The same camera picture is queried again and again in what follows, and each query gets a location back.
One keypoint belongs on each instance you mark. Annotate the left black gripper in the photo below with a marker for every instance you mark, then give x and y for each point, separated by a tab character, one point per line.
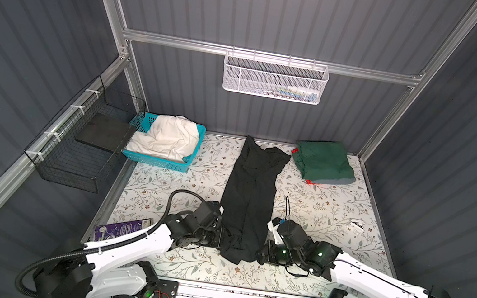
217	241

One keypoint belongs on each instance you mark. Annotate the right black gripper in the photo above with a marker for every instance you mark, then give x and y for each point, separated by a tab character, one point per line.
267	256

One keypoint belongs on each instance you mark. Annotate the black t-shirt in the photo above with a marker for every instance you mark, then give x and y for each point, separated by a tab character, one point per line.
248	201

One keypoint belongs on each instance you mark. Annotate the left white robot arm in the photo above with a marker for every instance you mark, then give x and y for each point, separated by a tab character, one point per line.
119	267

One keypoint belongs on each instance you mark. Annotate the floral table mat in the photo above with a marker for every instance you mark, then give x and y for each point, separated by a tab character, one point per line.
324	211

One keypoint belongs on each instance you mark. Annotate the folded grey t-shirt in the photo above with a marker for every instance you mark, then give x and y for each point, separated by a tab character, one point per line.
332	181

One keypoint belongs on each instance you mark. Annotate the folded green t-shirt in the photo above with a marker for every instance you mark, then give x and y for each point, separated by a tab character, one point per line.
322	160

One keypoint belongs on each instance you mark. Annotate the white t-shirt in basket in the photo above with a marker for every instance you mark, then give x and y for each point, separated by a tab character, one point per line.
169	137

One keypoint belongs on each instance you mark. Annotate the purple book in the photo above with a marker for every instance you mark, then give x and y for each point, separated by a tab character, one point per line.
114	230

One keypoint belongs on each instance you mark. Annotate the teal plastic laundry basket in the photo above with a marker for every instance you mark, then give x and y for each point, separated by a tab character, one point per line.
142	123

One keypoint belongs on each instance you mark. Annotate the white bottle in basket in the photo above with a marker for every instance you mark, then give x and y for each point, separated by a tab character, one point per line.
305	92

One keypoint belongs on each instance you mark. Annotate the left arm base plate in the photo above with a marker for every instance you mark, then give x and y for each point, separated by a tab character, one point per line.
162	291

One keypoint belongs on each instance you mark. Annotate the black wire side basket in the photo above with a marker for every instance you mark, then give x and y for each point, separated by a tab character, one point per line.
84	150

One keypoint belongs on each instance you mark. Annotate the white wire wall basket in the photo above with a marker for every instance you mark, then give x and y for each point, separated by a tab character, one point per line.
269	76

